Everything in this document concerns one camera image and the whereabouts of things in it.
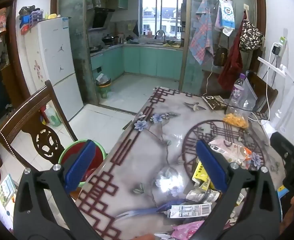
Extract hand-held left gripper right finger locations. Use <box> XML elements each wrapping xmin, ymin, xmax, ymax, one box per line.
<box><xmin>187</xmin><ymin>139</ymin><xmax>282</xmax><ymax>240</ymax></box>

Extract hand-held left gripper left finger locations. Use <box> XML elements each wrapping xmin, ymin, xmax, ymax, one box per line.
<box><xmin>13</xmin><ymin>139</ymin><xmax>105</xmax><ymax>240</ymax></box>

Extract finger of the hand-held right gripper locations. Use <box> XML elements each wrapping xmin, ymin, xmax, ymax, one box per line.
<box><xmin>270</xmin><ymin>131</ymin><xmax>294</xmax><ymax>159</ymax></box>

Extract green rimmed red basin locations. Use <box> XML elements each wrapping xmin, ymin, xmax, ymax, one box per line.
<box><xmin>58</xmin><ymin>140</ymin><xmax>107</xmax><ymax>188</ymax></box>

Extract green trash can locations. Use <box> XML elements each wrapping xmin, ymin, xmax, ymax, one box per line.
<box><xmin>96</xmin><ymin>74</ymin><xmax>112</xmax><ymax>99</ymax></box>

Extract person's right hand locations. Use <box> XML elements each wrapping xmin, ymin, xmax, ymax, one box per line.
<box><xmin>281</xmin><ymin>196</ymin><xmax>294</xmax><ymax>234</ymax></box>

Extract blue yellow box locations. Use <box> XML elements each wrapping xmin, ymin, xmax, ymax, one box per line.
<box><xmin>277</xmin><ymin>185</ymin><xmax>291</xmax><ymax>198</ymax></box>

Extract white desk lamp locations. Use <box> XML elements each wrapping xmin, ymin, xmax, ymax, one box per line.
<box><xmin>257</xmin><ymin>56</ymin><xmax>294</xmax><ymax>133</ymax></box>

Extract white barcode wrapper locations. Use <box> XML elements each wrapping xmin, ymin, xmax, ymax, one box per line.
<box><xmin>167</xmin><ymin>203</ymin><xmax>212</xmax><ymax>219</ymax></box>

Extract clear zip bag orange snacks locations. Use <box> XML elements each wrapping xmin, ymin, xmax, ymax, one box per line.
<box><xmin>223</xmin><ymin>77</ymin><xmax>258</xmax><ymax>130</ymax></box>

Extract plain wooden chair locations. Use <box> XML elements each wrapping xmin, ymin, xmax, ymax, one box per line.
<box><xmin>247</xmin><ymin>71</ymin><xmax>279</xmax><ymax>113</ymax></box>

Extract green detergent bottle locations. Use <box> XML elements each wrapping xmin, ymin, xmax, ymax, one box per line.
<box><xmin>45</xmin><ymin>104</ymin><xmax>61</xmax><ymax>127</ymax></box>

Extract dark brown snack packet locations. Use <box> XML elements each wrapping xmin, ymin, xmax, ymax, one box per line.
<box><xmin>202</xmin><ymin>95</ymin><xmax>228</xmax><ymax>110</ymax></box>

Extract red bottle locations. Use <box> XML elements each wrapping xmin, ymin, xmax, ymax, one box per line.
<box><xmin>39</xmin><ymin>106</ymin><xmax>50</xmax><ymax>124</ymax></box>

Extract pink wrapper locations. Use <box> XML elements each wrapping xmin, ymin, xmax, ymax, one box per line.
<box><xmin>171</xmin><ymin>220</ymin><xmax>205</xmax><ymax>240</ymax></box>

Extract purple label plastic bottle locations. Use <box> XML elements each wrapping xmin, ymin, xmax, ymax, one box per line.
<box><xmin>226</xmin><ymin>73</ymin><xmax>247</xmax><ymax>115</ymax></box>

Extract carved wooden chair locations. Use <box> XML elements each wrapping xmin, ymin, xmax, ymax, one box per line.
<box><xmin>0</xmin><ymin>80</ymin><xmax>79</xmax><ymax>172</ymax></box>

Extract booklet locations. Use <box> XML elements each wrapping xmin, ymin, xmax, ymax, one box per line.
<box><xmin>0</xmin><ymin>174</ymin><xmax>18</xmax><ymax>228</ymax></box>

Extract red garment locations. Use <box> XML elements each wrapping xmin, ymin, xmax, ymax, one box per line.
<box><xmin>217</xmin><ymin>12</ymin><xmax>248</xmax><ymax>92</ymax></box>

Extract white refrigerator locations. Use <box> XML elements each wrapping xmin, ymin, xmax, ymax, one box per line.
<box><xmin>24</xmin><ymin>17</ymin><xmax>84</xmax><ymax>122</ymax></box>

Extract brown handbag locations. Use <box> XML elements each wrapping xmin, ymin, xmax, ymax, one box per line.
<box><xmin>214</xmin><ymin>45</ymin><xmax>229</xmax><ymax>67</ymax></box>

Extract teal kitchen cabinets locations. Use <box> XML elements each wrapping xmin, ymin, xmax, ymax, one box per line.
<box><xmin>90</xmin><ymin>44</ymin><xmax>184</xmax><ymax>81</ymax></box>

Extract plaid cloth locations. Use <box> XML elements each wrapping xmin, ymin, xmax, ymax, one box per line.
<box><xmin>189</xmin><ymin>0</ymin><xmax>214</xmax><ymax>65</ymax></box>

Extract black wok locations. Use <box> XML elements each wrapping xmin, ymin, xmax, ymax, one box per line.
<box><xmin>101</xmin><ymin>34</ymin><xmax>115</xmax><ymax>46</ymax></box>

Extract kitchen faucet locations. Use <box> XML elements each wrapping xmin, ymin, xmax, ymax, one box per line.
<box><xmin>154</xmin><ymin>30</ymin><xmax>166</xmax><ymax>43</ymax></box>

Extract white blue hanging bag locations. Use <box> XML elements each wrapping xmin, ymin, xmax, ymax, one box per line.
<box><xmin>215</xmin><ymin>0</ymin><xmax>236</xmax><ymax>37</ymax></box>

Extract black range hood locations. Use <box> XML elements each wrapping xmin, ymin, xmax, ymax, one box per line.
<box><xmin>92</xmin><ymin>7</ymin><xmax>115</xmax><ymax>29</ymax></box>

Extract blue basket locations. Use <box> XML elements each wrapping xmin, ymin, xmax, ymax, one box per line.
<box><xmin>19</xmin><ymin>9</ymin><xmax>45</xmax><ymax>29</ymax></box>

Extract kitchen window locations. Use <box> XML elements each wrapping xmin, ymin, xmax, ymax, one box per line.
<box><xmin>142</xmin><ymin>0</ymin><xmax>184</xmax><ymax>39</ymax></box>

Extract white lamp cable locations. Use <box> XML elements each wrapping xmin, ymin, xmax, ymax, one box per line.
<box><xmin>250</xmin><ymin>55</ymin><xmax>278</xmax><ymax>126</ymax></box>

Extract bead chain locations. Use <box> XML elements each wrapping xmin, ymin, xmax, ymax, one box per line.
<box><xmin>0</xmin><ymin>128</ymin><xmax>25</xmax><ymax>168</ymax></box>

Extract thin white cable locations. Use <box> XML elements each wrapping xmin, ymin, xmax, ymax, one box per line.
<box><xmin>205</xmin><ymin>64</ymin><xmax>214</xmax><ymax>97</ymax></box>

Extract wall charger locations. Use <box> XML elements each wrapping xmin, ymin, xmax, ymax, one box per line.
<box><xmin>271</xmin><ymin>37</ymin><xmax>287</xmax><ymax>57</ymax></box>

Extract red wall poster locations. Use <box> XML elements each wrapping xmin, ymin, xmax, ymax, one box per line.
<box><xmin>0</xmin><ymin>7</ymin><xmax>8</xmax><ymax>38</ymax></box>

